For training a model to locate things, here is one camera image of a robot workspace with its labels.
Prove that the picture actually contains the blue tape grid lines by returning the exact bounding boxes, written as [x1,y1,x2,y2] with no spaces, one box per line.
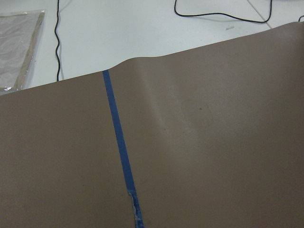
[102,70,144,228]

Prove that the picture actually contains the brown paper table cover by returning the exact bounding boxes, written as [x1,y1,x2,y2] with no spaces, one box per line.
[0,22,304,228]

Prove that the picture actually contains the black cable on table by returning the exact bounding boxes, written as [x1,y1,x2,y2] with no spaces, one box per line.
[54,0,61,82]

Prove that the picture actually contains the clear plastic bag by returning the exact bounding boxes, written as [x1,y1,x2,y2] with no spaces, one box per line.
[0,10,45,95]

